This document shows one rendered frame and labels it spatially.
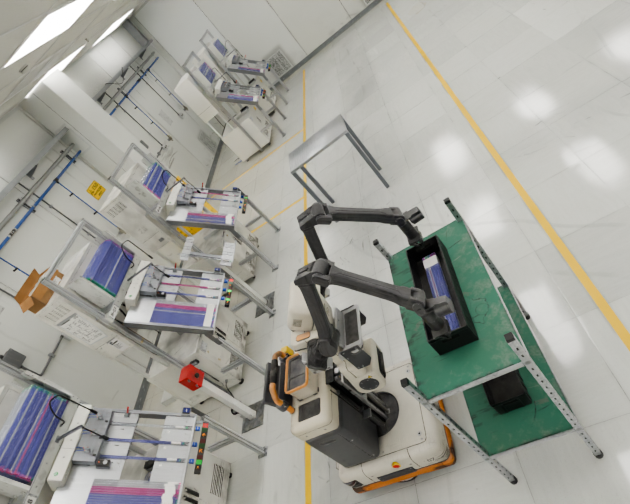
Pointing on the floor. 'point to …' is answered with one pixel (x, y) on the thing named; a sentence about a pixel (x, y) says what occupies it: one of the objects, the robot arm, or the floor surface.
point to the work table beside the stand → (324, 149)
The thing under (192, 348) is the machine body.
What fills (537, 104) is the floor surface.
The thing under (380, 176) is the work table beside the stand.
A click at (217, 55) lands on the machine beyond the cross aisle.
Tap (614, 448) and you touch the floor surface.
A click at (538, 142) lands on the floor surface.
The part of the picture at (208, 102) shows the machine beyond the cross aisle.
